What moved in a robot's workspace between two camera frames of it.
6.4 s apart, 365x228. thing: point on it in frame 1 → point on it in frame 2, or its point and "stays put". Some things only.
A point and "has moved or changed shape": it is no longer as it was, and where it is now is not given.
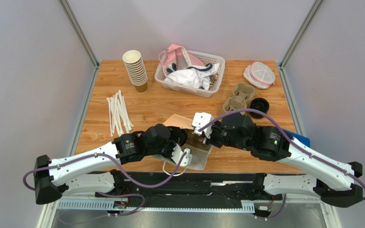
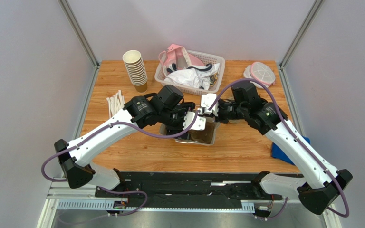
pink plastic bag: [177, 55] stays put
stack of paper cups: [136, 69] stays put
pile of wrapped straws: [119, 119] stays put
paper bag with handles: [199, 152] has moved or changed shape
